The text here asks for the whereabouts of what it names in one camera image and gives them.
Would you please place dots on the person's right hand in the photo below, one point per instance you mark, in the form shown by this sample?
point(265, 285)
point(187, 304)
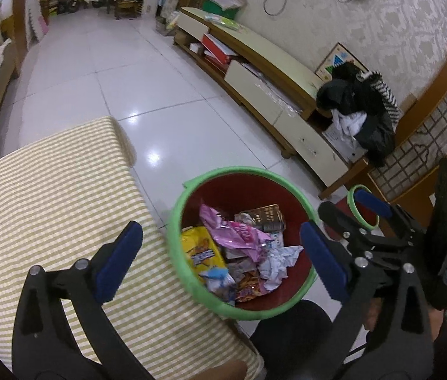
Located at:
point(374, 312)

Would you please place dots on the long television cabinet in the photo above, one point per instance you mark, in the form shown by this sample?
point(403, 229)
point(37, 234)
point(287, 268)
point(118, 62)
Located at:
point(271, 59)

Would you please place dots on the green box with papers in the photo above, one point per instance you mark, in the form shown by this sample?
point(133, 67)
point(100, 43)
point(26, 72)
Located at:
point(215, 6)

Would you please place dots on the white balance bike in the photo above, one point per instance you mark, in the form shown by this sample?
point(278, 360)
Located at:
point(81, 2)

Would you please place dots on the framed triangle puzzle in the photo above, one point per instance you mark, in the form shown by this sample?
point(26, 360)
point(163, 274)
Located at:
point(334, 63)

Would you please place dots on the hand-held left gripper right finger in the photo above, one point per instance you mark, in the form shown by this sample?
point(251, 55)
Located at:
point(324, 261)

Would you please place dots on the person's left hand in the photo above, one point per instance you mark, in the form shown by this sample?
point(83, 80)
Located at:
point(225, 370)

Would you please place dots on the small pink snack bag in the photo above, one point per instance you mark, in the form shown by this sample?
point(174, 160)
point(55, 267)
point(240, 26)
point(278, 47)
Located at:
point(239, 237)

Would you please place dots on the red bin with green rim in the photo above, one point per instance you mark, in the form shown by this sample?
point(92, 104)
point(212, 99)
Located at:
point(239, 190)

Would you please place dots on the dark clothes pile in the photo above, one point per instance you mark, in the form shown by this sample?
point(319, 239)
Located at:
point(366, 99)

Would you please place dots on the person's leg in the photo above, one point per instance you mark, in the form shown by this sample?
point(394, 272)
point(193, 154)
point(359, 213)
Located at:
point(295, 340)

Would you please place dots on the wooden lattice screen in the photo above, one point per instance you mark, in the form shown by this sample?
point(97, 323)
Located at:
point(437, 126)

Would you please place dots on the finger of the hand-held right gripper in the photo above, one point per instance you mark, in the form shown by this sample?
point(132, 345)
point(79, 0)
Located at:
point(338, 217)
point(372, 202)

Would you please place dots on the striped tablecloth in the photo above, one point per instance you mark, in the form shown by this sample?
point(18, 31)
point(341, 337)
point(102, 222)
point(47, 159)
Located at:
point(69, 190)

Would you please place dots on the white paper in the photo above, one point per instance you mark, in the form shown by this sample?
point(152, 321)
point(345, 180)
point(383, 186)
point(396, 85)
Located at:
point(279, 265)

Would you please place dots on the small green-rimmed red bin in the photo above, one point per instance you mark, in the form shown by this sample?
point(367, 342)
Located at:
point(351, 206)

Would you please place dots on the yellow carton box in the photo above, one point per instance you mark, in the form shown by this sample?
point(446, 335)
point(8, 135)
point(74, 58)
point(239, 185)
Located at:
point(201, 251)

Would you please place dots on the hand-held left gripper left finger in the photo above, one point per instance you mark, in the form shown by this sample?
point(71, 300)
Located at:
point(118, 261)

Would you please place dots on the white cloth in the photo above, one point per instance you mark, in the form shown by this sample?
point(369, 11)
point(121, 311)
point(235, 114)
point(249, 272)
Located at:
point(350, 122)

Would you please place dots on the red folder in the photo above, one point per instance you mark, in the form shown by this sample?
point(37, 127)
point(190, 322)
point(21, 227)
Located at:
point(217, 49)

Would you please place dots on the pink white foam mat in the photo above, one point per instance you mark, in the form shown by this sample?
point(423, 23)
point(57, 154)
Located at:
point(39, 25)

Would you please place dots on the brown carton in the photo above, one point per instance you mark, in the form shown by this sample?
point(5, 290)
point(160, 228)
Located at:
point(265, 215)

